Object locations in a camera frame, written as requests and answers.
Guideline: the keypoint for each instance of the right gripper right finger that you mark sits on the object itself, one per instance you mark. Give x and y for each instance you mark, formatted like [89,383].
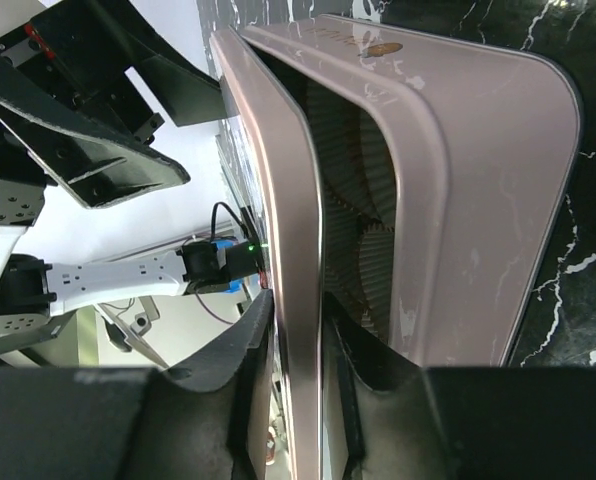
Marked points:
[388,418]

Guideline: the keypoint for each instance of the pink tin lid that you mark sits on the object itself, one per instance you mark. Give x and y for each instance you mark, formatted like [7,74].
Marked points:
[285,159]

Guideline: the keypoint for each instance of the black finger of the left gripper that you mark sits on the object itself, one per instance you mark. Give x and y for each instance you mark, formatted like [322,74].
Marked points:
[94,42]
[97,165]

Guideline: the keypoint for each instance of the pink chocolate tin box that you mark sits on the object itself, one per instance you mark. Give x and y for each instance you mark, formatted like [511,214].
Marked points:
[482,140]

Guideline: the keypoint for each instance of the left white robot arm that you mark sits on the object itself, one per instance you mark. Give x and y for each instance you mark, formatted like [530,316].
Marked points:
[36,296]

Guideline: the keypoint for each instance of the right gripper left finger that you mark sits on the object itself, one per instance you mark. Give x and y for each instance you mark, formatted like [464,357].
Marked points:
[204,418]

